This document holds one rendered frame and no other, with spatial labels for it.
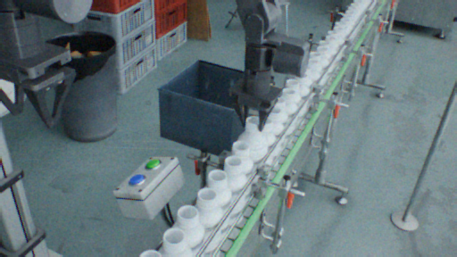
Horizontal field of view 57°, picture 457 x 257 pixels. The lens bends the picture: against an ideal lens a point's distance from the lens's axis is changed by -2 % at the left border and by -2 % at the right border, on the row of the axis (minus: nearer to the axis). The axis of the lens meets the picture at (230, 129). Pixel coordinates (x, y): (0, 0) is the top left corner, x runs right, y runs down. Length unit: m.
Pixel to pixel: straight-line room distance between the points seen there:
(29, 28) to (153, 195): 0.48
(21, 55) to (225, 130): 1.08
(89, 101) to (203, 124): 1.37
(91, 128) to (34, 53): 2.40
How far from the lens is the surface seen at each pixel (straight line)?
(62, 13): 0.46
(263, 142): 0.97
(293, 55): 0.83
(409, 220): 2.64
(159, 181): 0.91
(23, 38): 0.53
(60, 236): 2.40
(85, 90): 2.77
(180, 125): 1.62
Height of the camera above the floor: 1.70
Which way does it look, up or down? 33 degrees down
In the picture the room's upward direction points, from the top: 4 degrees clockwise
